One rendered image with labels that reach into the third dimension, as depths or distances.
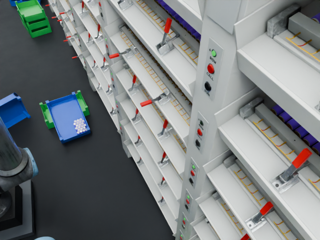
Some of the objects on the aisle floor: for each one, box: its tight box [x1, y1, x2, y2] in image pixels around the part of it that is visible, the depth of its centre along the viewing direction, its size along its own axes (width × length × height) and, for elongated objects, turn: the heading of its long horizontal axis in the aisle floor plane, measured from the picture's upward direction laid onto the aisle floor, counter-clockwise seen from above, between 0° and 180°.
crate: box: [0, 92, 31, 129], centre depth 189 cm, size 8×30×20 cm, turn 136°
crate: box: [40, 90, 90, 129], centre depth 202 cm, size 30×20×8 cm
